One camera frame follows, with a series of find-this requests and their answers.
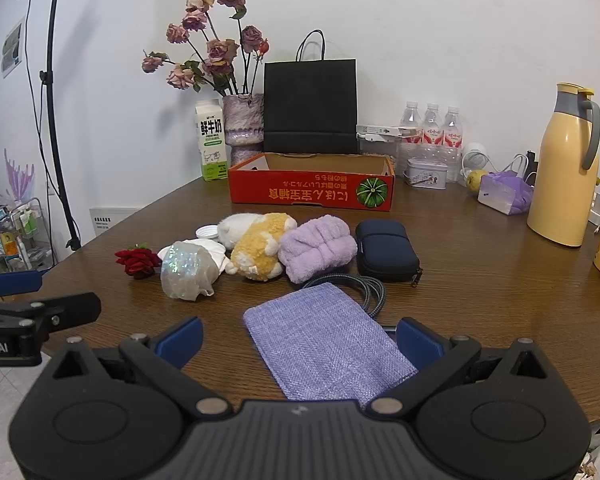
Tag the purple plush toy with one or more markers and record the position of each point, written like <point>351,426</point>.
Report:
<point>317,247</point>

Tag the black chair back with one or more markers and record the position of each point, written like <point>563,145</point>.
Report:
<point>310,105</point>

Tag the purple tissue pack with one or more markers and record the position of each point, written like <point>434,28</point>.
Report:
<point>502,195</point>

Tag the long white flat box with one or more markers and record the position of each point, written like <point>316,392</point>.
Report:
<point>382,131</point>

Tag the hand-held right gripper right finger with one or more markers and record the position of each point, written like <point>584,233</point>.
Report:
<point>420,342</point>

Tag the yellow thermos jug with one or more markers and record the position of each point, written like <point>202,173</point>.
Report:
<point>560,175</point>

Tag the white labelled box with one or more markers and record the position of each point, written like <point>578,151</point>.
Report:
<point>112,217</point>

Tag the purple flower wall sticker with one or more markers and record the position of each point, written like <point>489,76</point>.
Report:
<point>19,175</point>

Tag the yellow-green fruit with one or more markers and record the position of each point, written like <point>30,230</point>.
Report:
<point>476,180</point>

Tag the white round device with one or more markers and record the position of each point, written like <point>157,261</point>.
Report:
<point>475,156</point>

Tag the white bottle cap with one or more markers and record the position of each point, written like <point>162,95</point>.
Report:
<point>207,231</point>

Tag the milk carton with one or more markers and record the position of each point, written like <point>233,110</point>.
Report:
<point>211,142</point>

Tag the purple-white ceramic vase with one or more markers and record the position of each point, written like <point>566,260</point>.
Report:
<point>242,120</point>

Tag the white and yellow plush toy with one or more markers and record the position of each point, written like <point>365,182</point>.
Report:
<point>260,245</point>

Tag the purple woven pouch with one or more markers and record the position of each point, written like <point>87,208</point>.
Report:
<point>325,345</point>

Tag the red fabric rose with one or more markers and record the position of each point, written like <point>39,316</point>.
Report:
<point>137,260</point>

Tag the dried rose bouquet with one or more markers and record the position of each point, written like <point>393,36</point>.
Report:
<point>215,55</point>

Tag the red cardboard box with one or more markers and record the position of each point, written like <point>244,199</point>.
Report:
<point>310,190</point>

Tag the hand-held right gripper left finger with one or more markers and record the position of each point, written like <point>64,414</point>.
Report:
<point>182,341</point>

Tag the navy zip case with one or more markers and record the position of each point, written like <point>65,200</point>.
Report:
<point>385,250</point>

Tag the wall poster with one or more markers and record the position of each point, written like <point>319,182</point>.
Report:
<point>12,50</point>

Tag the printed tin box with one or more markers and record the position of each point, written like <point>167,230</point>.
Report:
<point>426,174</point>

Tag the iridescent plastic bag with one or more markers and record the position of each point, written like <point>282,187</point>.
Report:
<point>187,272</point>

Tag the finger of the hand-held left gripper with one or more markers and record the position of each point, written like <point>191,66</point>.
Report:
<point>15,283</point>
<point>70,310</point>

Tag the red label water bottle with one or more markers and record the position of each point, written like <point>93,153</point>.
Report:
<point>452,130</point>
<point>432,125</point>
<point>411,122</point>

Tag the black light stand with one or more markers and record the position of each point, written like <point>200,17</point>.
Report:
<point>55,125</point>

